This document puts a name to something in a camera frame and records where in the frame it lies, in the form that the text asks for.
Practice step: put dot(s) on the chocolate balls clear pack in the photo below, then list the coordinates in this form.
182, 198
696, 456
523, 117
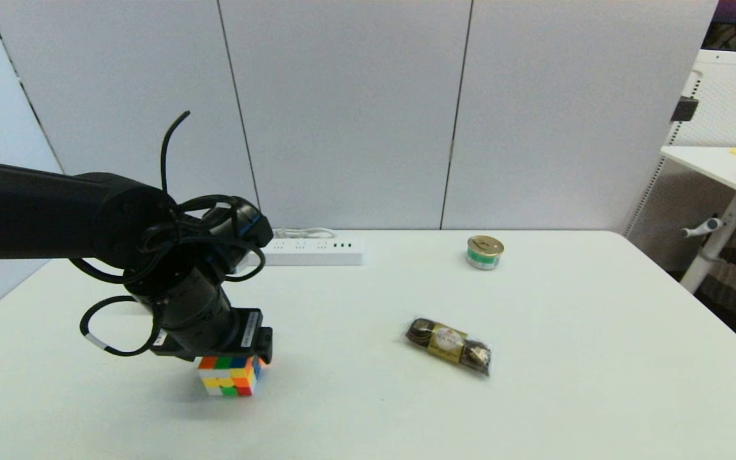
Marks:
448, 344

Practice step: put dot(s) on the white power strip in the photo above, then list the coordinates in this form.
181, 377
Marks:
317, 254

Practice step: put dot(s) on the black box on panel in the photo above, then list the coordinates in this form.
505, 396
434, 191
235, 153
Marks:
683, 110

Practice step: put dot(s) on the white side desk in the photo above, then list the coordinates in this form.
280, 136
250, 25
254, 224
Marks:
713, 164

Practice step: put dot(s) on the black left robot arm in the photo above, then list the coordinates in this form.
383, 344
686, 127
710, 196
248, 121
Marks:
23, 211

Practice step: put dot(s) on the tin can, gold lid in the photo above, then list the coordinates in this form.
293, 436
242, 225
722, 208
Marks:
484, 252

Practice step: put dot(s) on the multicoloured rubiks cube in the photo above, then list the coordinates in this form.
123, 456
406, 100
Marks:
230, 378

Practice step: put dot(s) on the white perforated panel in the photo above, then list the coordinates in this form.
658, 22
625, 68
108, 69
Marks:
732, 102

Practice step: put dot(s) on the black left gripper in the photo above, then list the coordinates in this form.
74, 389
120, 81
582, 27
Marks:
227, 335

